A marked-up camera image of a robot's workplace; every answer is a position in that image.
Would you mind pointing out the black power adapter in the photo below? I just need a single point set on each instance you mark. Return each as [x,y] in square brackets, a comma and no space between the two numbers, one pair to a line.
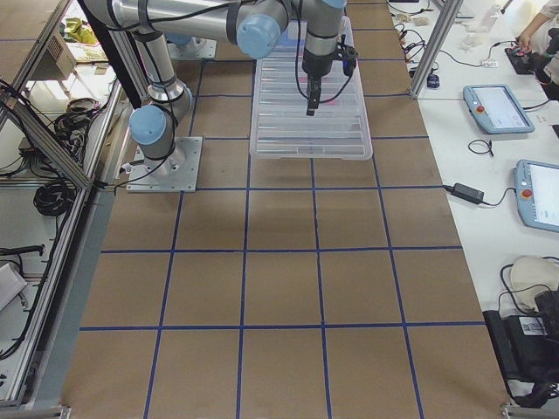
[467,193]

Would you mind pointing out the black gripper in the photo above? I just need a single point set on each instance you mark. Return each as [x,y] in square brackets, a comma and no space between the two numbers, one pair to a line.
[316,65]

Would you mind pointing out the clear plastic storage box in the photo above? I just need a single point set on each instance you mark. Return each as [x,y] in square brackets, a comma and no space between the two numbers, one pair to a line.
[345,35]

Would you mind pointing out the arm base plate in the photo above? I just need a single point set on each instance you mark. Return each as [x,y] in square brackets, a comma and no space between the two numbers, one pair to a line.
[196,49]
[178,173]

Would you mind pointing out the aluminium frame post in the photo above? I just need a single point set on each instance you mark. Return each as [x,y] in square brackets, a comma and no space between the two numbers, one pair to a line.
[437,38]

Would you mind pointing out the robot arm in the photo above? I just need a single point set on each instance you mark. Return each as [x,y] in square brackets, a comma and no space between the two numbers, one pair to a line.
[258,80]

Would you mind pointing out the blue teach pendant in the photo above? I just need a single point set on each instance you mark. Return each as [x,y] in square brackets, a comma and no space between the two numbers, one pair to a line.
[496,110]
[536,186]

